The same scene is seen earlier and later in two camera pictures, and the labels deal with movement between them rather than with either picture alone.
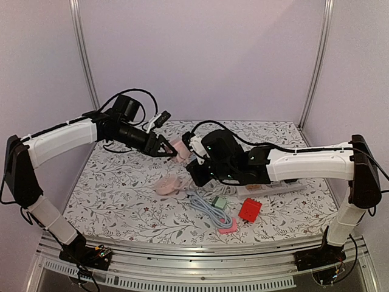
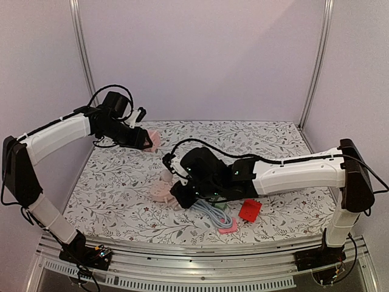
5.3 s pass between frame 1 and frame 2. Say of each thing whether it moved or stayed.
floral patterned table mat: stayed
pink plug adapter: stayed
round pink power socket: moved
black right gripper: moved
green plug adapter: stayed
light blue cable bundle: stayed
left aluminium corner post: stayed
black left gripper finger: moved
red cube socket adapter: stayed
